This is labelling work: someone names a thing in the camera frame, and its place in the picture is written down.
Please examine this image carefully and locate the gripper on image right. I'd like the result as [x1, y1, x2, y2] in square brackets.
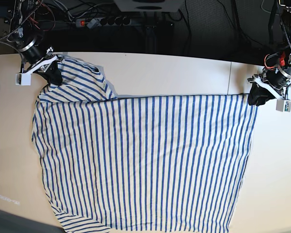
[248, 67, 291, 106]

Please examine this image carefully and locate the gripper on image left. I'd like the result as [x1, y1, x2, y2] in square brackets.
[18, 36, 63, 85]

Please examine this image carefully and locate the blue white striped T-shirt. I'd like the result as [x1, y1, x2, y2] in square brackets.
[32, 56, 258, 233]

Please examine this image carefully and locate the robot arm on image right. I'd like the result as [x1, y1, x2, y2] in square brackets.
[247, 0, 291, 112]

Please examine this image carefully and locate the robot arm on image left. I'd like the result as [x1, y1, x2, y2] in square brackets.
[0, 0, 63, 86]

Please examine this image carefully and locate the grey box under table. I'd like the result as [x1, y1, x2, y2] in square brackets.
[114, 0, 185, 12]

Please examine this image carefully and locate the aluminium profile stand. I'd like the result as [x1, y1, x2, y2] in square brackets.
[131, 21, 175, 55]

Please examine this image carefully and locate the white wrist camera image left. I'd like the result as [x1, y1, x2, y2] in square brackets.
[15, 55, 58, 86]

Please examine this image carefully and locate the black power strip red switch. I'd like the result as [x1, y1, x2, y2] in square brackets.
[75, 16, 132, 29]

